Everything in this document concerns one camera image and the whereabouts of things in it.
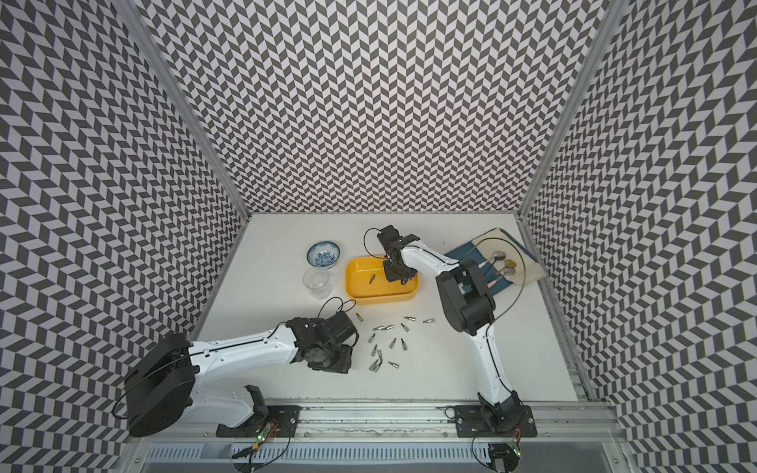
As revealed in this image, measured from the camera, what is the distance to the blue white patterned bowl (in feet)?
3.38

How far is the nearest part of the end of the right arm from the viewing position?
29.9 inches

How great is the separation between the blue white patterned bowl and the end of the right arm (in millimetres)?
224
